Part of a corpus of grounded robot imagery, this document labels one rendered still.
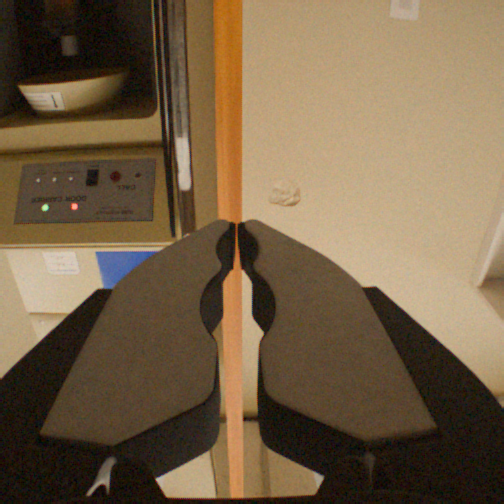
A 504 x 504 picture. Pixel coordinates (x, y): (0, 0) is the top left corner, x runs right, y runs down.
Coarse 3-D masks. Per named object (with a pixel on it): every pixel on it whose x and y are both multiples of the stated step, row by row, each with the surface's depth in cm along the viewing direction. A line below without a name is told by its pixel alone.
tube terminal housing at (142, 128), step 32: (128, 96) 67; (0, 128) 51; (32, 128) 51; (64, 128) 51; (96, 128) 51; (128, 128) 52; (160, 128) 52; (192, 192) 66; (32, 256) 62; (32, 288) 65; (64, 288) 66; (96, 288) 66
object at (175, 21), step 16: (176, 0) 18; (176, 16) 18; (176, 32) 18; (176, 48) 19; (176, 64) 19; (176, 80) 20; (176, 96) 20; (176, 112) 21; (176, 128) 21; (176, 144) 22; (176, 160) 22; (176, 176) 30; (192, 208) 24; (192, 224) 24
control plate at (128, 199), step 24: (24, 168) 50; (48, 168) 50; (72, 168) 50; (96, 168) 50; (120, 168) 50; (144, 168) 51; (24, 192) 49; (48, 192) 49; (72, 192) 50; (96, 192) 50; (120, 192) 50; (144, 192) 50; (24, 216) 49; (48, 216) 49; (72, 216) 49; (96, 216) 49; (120, 216) 49; (144, 216) 49
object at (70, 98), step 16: (32, 80) 58; (48, 80) 60; (64, 80) 62; (80, 80) 50; (96, 80) 51; (112, 80) 53; (32, 96) 51; (48, 96) 50; (64, 96) 51; (80, 96) 52; (96, 96) 53; (112, 96) 56; (48, 112) 53; (64, 112) 53; (80, 112) 54; (96, 112) 55
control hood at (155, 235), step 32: (0, 160) 51; (32, 160) 51; (64, 160) 51; (96, 160) 51; (160, 160) 51; (0, 192) 49; (160, 192) 50; (0, 224) 48; (32, 224) 48; (64, 224) 49; (96, 224) 49; (128, 224) 49; (160, 224) 49
